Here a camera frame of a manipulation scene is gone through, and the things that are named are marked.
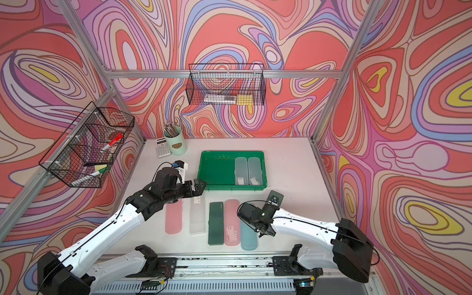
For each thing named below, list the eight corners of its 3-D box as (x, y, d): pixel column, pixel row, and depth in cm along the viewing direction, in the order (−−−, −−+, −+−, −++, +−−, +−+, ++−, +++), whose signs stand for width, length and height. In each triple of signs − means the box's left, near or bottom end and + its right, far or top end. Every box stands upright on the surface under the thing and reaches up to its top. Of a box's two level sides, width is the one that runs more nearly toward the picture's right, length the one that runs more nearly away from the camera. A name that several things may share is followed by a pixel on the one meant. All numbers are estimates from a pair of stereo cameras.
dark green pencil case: (207, 245, 81) (207, 244, 78) (209, 204, 93) (209, 202, 91) (224, 244, 81) (223, 243, 79) (223, 204, 93) (223, 201, 91)
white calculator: (159, 158, 112) (157, 156, 110) (155, 141, 121) (154, 139, 120) (171, 154, 114) (170, 152, 112) (167, 138, 123) (166, 136, 122)
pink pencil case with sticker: (222, 246, 81) (222, 244, 79) (224, 201, 95) (224, 199, 93) (240, 246, 81) (240, 244, 79) (239, 201, 95) (239, 199, 93)
